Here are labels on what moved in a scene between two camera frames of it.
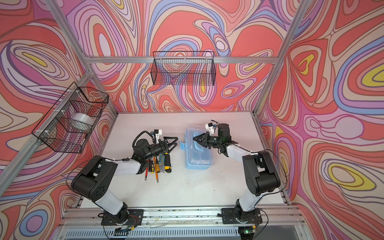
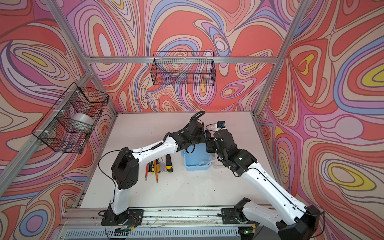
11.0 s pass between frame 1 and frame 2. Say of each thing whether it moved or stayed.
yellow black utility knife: stayed
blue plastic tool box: stayed
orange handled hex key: stayed
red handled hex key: stayed
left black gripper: moved
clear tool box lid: moved
